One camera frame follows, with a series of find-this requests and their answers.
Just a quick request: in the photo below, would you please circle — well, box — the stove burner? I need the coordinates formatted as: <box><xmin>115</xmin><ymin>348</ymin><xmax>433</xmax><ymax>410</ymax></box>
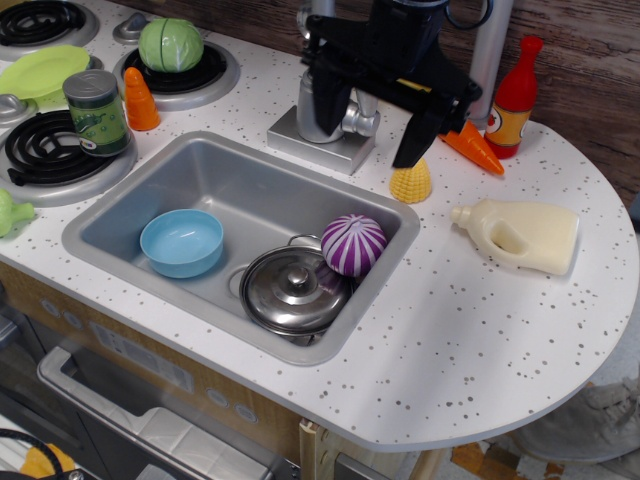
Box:
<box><xmin>112</xmin><ymin>41</ymin><xmax>240</xmax><ymax>112</ymax></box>
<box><xmin>1</xmin><ymin>110</ymin><xmax>138</xmax><ymax>208</ymax></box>
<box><xmin>1</xmin><ymin>1</ymin><xmax>99</xmax><ymax>48</ymax></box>

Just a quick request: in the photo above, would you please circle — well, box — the silver toy faucet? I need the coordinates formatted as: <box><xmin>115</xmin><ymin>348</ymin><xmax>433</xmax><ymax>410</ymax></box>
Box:
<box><xmin>266</xmin><ymin>0</ymin><xmax>382</xmax><ymax>176</ymax></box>

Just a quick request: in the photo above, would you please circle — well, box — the back right stove burner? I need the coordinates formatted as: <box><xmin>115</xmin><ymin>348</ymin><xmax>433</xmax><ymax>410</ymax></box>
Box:
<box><xmin>112</xmin><ymin>41</ymin><xmax>240</xmax><ymax>112</ymax></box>

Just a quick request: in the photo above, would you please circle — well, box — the black cable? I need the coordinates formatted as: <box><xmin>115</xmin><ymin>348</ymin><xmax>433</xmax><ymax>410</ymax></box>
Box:
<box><xmin>0</xmin><ymin>428</ymin><xmax>66</xmax><ymax>480</ymax></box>

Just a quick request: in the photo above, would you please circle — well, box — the back left stove burner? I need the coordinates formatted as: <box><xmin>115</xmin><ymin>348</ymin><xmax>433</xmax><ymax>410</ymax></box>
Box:
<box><xmin>1</xmin><ymin>1</ymin><xmax>99</xmax><ymax>48</ymax></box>

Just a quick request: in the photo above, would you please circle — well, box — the light blue bowl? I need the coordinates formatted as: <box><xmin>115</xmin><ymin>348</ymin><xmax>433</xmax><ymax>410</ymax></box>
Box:
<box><xmin>139</xmin><ymin>209</ymin><xmax>224</xmax><ymax>279</ymax></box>

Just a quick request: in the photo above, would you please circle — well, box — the light green plate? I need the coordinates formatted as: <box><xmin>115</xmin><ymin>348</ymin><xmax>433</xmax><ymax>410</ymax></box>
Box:
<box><xmin>1</xmin><ymin>45</ymin><xmax>90</xmax><ymax>100</ymax></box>

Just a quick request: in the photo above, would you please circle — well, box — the light green toy vegetable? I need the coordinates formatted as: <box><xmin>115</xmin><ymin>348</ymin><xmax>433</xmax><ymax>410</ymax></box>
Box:
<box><xmin>0</xmin><ymin>189</ymin><xmax>35</xmax><ymax>237</ymax></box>

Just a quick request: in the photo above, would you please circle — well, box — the steel pot with lid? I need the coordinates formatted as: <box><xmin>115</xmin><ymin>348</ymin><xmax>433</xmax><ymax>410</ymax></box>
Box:
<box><xmin>239</xmin><ymin>234</ymin><xmax>355</xmax><ymax>347</ymax></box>

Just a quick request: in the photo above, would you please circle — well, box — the silver oven door handle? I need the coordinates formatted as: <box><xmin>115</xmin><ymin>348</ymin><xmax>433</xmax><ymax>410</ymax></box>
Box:
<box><xmin>38</xmin><ymin>347</ymin><xmax>301</xmax><ymax>479</ymax></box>

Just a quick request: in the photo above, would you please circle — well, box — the green toy can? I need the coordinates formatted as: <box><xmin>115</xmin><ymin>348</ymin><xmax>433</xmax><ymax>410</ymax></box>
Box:
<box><xmin>63</xmin><ymin>69</ymin><xmax>131</xmax><ymax>157</ymax></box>

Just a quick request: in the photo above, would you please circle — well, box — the front left stove burner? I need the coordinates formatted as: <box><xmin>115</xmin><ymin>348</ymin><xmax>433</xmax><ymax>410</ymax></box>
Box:
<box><xmin>1</xmin><ymin>110</ymin><xmax>138</xmax><ymax>208</ymax></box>

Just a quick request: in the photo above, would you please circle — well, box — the grey sink basin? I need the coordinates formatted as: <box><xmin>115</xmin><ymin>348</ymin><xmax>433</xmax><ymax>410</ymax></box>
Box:
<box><xmin>62</xmin><ymin>132</ymin><xmax>420</xmax><ymax>365</ymax></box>

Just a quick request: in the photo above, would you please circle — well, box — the grey stove knob left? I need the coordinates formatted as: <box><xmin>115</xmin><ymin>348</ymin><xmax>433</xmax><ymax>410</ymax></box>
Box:
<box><xmin>0</xmin><ymin>94</ymin><xmax>38</xmax><ymax>128</ymax></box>

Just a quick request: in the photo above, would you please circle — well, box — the yellow toy corn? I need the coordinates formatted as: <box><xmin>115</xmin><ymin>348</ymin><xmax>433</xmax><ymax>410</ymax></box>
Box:
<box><xmin>389</xmin><ymin>158</ymin><xmax>432</xmax><ymax>204</ymax></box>

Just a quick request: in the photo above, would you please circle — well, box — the purple striped toy onion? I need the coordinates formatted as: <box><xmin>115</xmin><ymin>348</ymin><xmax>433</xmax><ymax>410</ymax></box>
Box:
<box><xmin>321</xmin><ymin>214</ymin><xmax>388</xmax><ymax>277</ymax></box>

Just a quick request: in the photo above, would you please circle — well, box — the grey vertical pole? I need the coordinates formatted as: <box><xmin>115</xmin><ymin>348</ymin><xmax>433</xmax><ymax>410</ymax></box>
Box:
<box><xmin>469</xmin><ymin>0</ymin><xmax>514</xmax><ymax>130</ymax></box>

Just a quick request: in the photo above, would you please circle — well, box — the orange toy carrot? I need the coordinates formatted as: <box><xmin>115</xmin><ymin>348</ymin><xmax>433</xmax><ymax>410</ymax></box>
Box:
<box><xmin>438</xmin><ymin>121</ymin><xmax>505</xmax><ymax>176</ymax></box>

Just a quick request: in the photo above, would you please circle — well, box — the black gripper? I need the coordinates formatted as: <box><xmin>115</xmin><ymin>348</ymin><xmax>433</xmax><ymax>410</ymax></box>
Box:
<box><xmin>303</xmin><ymin>1</ymin><xmax>482</xmax><ymax>169</ymax></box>

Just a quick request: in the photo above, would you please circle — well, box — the grey cloth on floor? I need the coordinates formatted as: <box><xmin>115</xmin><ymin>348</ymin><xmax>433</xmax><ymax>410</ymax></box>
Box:
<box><xmin>512</xmin><ymin>378</ymin><xmax>639</xmax><ymax>463</ymax></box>

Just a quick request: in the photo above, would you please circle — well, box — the green toy cabbage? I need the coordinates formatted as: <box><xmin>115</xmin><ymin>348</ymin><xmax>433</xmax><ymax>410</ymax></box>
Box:
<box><xmin>138</xmin><ymin>18</ymin><xmax>204</xmax><ymax>73</ymax></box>

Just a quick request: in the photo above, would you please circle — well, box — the red toy ketchup bottle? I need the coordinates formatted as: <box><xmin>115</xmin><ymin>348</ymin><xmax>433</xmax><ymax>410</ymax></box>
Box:
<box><xmin>484</xmin><ymin>36</ymin><xmax>544</xmax><ymax>159</ymax></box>

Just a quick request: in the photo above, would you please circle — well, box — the grey stove knob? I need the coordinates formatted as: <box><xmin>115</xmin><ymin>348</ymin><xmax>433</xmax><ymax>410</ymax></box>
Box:
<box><xmin>112</xmin><ymin>12</ymin><xmax>149</xmax><ymax>45</ymax></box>
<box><xmin>0</xmin><ymin>94</ymin><xmax>38</xmax><ymax>128</ymax></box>

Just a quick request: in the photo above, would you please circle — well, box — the yellow object on floor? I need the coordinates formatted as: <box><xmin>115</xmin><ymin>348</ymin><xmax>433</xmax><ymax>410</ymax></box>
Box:
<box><xmin>19</xmin><ymin>443</ymin><xmax>76</xmax><ymax>479</ymax></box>

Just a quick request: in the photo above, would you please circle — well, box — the cream toy detergent bottle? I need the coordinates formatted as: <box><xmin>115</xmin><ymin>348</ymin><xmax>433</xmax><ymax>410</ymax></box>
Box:
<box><xmin>450</xmin><ymin>199</ymin><xmax>580</xmax><ymax>275</ymax></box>

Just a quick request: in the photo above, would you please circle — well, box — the orange carrot half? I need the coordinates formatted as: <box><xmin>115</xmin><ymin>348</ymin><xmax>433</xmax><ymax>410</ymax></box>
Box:
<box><xmin>124</xmin><ymin>67</ymin><xmax>160</xmax><ymax>131</ymax></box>

